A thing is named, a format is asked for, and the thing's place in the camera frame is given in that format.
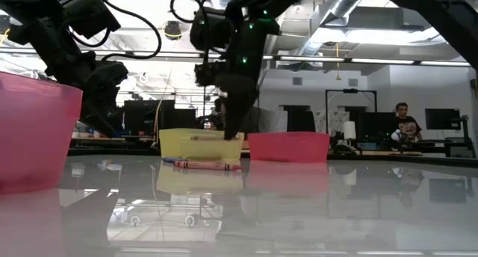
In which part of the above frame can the smooth silver ventilation duct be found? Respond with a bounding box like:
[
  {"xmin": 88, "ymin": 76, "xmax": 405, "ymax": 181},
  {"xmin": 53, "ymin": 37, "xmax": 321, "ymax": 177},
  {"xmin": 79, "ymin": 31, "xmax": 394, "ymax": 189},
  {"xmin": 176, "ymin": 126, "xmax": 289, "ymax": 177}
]
[{"xmin": 297, "ymin": 0, "xmax": 374, "ymax": 58}]

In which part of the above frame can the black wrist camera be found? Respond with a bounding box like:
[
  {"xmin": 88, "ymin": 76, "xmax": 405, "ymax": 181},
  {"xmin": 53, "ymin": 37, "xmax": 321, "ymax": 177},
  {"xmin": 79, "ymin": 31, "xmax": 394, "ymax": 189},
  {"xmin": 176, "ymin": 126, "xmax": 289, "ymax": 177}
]
[
  {"xmin": 193, "ymin": 61, "xmax": 227, "ymax": 87},
  {"xmin": 59, "ymin": 0, "xmax": 122, "ymax": 40}
]

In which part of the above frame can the black ceiling dome camera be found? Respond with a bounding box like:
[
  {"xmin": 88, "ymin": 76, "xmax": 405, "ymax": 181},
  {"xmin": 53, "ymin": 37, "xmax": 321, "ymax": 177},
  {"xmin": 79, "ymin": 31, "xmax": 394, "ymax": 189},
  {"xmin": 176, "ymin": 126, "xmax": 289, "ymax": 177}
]
[{"xmin": 163, "ymin": 20, "xmax": 184, "ymax": 41}]

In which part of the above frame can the small pink plastic bin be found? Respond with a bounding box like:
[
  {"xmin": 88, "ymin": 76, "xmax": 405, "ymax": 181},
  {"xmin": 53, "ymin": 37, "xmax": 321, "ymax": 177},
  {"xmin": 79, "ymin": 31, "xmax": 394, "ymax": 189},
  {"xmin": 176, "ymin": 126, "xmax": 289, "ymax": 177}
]
[{"xmin": 248, "ymin": 131, "xmax": 332, "ymax": 164}]

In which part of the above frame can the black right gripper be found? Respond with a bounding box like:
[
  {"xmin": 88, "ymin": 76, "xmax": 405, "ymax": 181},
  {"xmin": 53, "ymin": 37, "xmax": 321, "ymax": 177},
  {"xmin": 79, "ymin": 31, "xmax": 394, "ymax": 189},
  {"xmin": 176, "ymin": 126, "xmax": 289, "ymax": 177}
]
[{"xmin": 216, "ymin": 53, "xmax": 262, "ymax": 140}]

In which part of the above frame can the large pink plastic tray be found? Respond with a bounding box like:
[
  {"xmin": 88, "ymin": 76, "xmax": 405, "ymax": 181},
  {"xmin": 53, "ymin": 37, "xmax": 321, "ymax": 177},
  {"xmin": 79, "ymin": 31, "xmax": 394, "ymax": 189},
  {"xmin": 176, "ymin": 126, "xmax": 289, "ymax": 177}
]
[{"xmin": 0, "ymin": 70, "xmax": 84, "ymax": 195}]

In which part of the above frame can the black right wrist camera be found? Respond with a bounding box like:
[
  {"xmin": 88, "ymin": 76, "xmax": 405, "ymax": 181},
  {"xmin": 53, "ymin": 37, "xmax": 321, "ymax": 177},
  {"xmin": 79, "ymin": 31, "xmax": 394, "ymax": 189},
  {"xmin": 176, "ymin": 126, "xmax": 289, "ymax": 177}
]
[{"xmin": 193, "ymin": 61, "xmax": 227, "ymax": 87}]

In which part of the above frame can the person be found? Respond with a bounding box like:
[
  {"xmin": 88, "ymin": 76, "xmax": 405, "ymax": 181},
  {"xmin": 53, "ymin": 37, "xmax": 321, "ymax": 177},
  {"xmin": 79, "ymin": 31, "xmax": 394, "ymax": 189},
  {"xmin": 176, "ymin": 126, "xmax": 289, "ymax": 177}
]
[
  {"xmin": 391, "ymin": 102, "xmax": 423, "ymax": 142},
  {"xmin": 208, "ymin": 98, "xmax": 227, "ymax": 131}
]

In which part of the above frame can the yellow plastic bin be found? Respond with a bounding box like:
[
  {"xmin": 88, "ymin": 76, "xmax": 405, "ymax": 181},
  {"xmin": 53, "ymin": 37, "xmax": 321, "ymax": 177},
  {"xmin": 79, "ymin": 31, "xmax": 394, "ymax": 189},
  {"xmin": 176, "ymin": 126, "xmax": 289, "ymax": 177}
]
[{"xmin": 159, "ymin": 128, "xmax": 245, "ymax": 161}]

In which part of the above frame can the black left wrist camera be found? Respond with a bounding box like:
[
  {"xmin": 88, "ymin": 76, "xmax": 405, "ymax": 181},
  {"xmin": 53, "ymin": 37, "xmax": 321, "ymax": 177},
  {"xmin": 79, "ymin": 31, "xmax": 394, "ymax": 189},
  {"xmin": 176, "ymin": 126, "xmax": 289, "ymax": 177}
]
[{"xmin": 59, "ymin": 0, "xmax": 122, "ymax": 40}]

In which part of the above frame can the black metal frame stand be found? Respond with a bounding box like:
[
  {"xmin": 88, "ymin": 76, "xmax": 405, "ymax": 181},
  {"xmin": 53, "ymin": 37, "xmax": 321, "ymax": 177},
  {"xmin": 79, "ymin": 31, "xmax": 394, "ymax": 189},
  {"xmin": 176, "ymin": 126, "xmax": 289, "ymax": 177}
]
[{"xmin": 325, "ymin": 87, "xmax": 379, "ymax": 137}]

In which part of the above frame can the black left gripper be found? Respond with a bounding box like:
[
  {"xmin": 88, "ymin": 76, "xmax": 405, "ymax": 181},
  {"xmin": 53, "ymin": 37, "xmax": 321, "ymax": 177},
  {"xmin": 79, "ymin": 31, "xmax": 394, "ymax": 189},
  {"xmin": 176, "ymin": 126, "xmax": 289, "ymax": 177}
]
[{"xmin": 46, "ymin": 52, "xmax": 129, "ymax": 138}]

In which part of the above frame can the black desk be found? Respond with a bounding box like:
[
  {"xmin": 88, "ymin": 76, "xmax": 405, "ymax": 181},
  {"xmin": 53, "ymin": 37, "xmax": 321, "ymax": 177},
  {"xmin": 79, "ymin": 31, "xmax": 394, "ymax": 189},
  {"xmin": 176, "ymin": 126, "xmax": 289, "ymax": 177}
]
[{"xmin": 410, "ymin": 136, "xmax": 477, "ymax": 159}]

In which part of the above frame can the long white light strip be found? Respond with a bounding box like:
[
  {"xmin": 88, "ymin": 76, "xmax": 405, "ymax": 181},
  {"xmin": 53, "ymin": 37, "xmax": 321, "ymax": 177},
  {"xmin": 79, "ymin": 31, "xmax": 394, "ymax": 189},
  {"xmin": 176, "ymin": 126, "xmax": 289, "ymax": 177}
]
[{"xmin": 0, "ymin": 47, "xmax": 478, "ymax": 68}]

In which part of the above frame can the red crayon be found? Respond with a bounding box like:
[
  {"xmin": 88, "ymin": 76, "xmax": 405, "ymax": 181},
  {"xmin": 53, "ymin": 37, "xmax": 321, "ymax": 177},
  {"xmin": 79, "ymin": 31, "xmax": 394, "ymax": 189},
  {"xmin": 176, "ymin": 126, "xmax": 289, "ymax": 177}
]
[{"xmin": 173, "ymin": 160, "xmax": 243, "ymax": 172}]

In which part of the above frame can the black screen panel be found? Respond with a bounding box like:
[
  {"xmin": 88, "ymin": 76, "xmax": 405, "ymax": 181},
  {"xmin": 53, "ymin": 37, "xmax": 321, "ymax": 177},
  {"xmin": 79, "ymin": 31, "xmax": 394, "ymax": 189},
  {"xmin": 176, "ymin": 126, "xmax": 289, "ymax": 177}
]
[
  {"xmin": 357, "ymin": 111, "xmax": 397, "ymax": 145},
  {"xmin": 123, "ymin": 99, "xmax": 176, "ymax": 137}
]

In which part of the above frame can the white paper towel roll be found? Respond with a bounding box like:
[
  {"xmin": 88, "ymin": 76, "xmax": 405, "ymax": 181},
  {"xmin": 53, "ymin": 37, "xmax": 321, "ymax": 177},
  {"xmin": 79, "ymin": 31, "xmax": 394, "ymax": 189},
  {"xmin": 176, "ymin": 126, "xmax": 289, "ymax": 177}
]
[{"xmin": 342, "ymin": 120, "xmax": 357, "ymax": 140}]

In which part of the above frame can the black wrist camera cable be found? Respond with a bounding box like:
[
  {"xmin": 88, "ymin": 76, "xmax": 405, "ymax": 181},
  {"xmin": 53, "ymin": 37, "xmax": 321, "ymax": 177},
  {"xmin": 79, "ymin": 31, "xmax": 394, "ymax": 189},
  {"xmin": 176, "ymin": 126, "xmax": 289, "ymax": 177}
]
[
  {"xmin": 170, "ymin": 0, "xmax": 217, "ymax": 64},
  {"xmin": 66, "ymin": 0, "xmax": 163, "ymax": 62}
]

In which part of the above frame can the wooden workbench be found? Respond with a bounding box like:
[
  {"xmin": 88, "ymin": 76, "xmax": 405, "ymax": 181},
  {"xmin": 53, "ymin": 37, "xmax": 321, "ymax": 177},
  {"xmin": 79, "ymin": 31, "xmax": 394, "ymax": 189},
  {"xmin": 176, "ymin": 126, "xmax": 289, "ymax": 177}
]
[{"xmin": 72, "ymin": 136, "xmax": 127, "ymax": 143}]

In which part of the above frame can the black computer monitor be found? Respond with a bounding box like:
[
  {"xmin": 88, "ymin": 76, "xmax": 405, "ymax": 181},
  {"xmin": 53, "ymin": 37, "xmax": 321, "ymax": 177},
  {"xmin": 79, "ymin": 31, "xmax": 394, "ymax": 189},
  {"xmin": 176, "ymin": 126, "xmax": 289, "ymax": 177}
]
[{"xmin": 424, "ymin": 108, "xmax": 462, "ymax": 131}]

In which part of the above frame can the white desk lamp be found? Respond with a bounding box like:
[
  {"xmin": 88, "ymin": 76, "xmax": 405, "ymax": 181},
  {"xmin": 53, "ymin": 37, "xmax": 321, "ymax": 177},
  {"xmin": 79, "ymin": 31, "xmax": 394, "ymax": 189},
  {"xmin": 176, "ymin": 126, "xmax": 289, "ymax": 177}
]
[{"xmin": 389, "ymin": 128, "xmax": 403, "ymax": 153}]

